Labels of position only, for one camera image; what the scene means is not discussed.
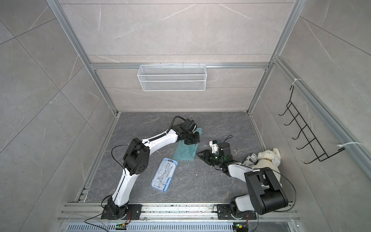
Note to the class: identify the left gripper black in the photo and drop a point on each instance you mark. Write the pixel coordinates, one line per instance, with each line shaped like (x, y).
(197, 137)

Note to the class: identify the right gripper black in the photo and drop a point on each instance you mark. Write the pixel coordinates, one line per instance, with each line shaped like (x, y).
(206, 156)

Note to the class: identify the green transparent ruler set case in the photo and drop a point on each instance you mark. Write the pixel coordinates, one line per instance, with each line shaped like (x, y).
(186, 152)

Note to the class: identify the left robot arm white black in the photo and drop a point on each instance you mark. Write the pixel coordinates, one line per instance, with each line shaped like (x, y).
(136, 160)

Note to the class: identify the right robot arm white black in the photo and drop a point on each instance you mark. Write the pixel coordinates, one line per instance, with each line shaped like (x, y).
(260, 172)

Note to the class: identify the blue transparent geometry set case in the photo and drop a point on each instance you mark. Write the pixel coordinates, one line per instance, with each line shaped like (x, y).
(164, 174)

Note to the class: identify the newspaper print roll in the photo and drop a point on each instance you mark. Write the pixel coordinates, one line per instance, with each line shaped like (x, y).
(251, 159)

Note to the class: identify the white plush teddy bear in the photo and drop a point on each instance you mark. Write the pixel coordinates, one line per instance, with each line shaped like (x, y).
(271, 159)

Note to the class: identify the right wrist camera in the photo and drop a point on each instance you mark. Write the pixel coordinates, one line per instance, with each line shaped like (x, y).
(214, 146)

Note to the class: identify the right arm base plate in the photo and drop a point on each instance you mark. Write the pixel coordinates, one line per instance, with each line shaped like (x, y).
(225, 212)

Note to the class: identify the white wire mesh basket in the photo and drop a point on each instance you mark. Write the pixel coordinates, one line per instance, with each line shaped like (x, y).
(177, 77)

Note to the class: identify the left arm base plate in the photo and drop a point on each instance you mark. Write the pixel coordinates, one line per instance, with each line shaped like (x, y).
(113, 212)

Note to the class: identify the black wire hook rack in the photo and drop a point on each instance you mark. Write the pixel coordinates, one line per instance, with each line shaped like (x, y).
(306, 132)

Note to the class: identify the aluminium mounting rail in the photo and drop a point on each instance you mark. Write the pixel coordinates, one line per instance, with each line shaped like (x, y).
(150, 212)

